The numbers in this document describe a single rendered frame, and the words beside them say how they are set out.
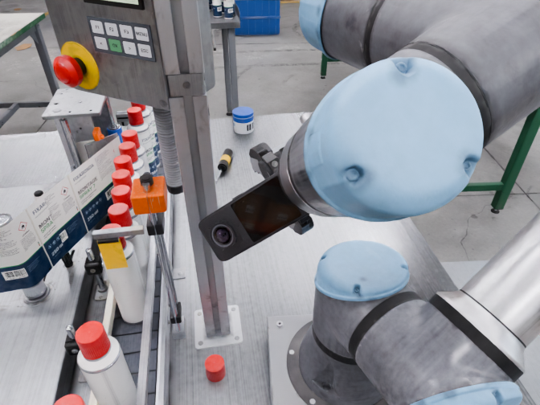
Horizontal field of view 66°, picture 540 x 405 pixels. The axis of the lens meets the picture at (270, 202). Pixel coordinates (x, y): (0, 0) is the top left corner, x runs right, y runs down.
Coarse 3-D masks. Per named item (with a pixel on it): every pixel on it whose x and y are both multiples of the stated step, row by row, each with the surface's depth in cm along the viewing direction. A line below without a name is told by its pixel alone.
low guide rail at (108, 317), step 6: (108, 288) 76; (108, 294) 75; (108, 300) 74; (114, 300) 75; (108, 306) 73; (114, 306) 75; (108, 312) 72; (114, 312) 74; (108, 318) 71; (108, 324) 70; (108, 330) 70; (90, 396) 60; (90, 402) 60; (96, 402) 60
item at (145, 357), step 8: (152, 240) 80; (152, 248) 78; (152, 256) 76; (152, 264) 75; (152, 272) 73; (152, 280) 72; (152, 288) 70; (152, 296) 69; (152, 304) 68; (144, 312) 66; (152, 312) 67; (144, 320) 65; (152, 320) 67; (144, 328) 64; (144, 336) 63; (144, 344) 62; (144, 352) 61; (144, 360) 60; (144, 368) 59; (144, 376) 58; (144, 384) 57; (144, 392) 56; (144, 400) 55
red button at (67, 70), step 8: (64, 56) 49; (56, 64) 49; (64, 64) 49; (72, 64) 49; (80, 64) 51; (56, 72) 50; (64, 72) 49; (72, 72) 49; (80, 72) 50; (64, 80) 50; (72, 80) 50; (80, 80) 50
